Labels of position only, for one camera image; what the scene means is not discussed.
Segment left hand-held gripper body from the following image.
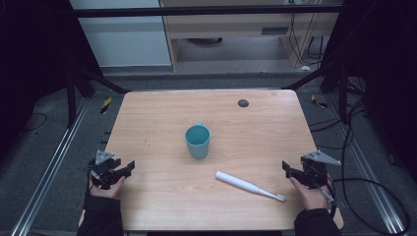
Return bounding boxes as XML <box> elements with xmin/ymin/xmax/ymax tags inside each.
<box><xmin>88</xmin><ymin>149</ymin><xmax>123</xmax><ymax>191</ymax></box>

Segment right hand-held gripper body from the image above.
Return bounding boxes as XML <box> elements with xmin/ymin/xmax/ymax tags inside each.
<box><xmin>300</xmin><ymin>149</ymin><xmax>342</xmax><ymax>190</ymax></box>

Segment white electric toothbrush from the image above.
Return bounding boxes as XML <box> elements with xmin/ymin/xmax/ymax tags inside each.
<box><xmin>214</xmin><ymin>170</ymin><xmax>287</xmax><ymax>203</ymax></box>

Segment teal cup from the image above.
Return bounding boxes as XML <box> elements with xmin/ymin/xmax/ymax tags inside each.
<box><xmin>184</xmin><ymin>121</ymin><xmax>211</xmax><ymax>160</ymax></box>

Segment person's right hand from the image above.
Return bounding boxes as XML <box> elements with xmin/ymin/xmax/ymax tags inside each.
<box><xmin>288</xmin><ymin>176</ymin><xmax>333</xmax><ymax>211</ymax></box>

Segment person's left hand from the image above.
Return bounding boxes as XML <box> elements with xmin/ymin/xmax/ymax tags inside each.
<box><xmin>88</xmin><ymin>176</ymin><xmax>127</xmax><ymax>201</ymax></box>

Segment yellow black floor tape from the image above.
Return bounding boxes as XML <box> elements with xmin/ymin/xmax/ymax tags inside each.
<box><xmin>99</xmin><ymin>96</ymin><xmax>113</xmax><ymax>115</ymax></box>
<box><xmin>310</xmin><ymin>93</ymin><xmax>329</xmax><ymax>109</ymax></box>

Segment white cabinet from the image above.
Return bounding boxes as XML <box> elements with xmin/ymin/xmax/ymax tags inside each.
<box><xmin>69</xmin><ymin>0</ymin><xmax>173</xmax><ymax>69</ymax></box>

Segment dark curtain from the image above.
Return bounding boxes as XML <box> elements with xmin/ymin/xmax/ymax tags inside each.
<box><xmin>320</xmin><ymin>0</ymin><xmax>417</xmax><ymax>183</ymax></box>
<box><xmin>0</xmin><ymin>0</ymin><xmax>103</xmax><ymax>163</ymax></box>

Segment light wooden desk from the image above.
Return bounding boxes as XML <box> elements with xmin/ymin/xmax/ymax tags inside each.
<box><xmin>158</xmin><ymin>0</ymin><xmax>344</xmax><ymax>72</ymax></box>

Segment gripper cable with silver plug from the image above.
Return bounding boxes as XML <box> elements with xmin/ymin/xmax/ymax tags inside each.
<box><xmin>319</xmin><ymin>188</ymin><xmax>338</xmax><ymax>219</ymax></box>

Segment aluminium floor rail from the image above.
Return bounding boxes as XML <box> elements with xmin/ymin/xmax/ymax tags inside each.
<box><xmin>9</xmin><ymin>97</ymin><xmax>90</xmax><ymax>236</ymax></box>
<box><xmin>326</xmin><ymin>93</ymin><xmax>409</xmax><ymax>236</ymax></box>

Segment bundle of black floor cables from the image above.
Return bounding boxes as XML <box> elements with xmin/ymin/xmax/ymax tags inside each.
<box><xmin>308</xmin><ymin>77</ymin><xmax>372</xmax><ymax>185</ymax></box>

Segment thin black floor cable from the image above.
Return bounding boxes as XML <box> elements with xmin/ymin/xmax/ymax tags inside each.
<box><xmin>19</xmin><ymin>112</ymin><xmax>48</xmax><ymax>135</ymax></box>

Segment black frame strut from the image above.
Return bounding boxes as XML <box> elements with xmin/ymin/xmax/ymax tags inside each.
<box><xmin>66</xmin><ymin>63</ymin><xmax>133</xmax><ymax>130</ymax></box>
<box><xmin>281</xmin><ymin>60</ymin><xmax>349</xmax><ymax>125</ymax></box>

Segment thick black looped cable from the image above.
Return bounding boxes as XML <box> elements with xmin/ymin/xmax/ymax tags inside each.
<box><xmin>328</xmin><ymin>177</ymin><xmax>411</xmax><ymax>236</ymax></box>

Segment black cables under desk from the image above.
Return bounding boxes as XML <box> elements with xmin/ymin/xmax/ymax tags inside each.
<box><xmin>287</xmin><ymin>12</ymin><xmax>328</xmax><ymax>68</ymax></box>

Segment black horizontal frame bar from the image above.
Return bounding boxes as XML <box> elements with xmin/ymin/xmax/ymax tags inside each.
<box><xmin>72</xmin><ymin>4</ymin><xmax>344</xmax><ymax>19</ymax></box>

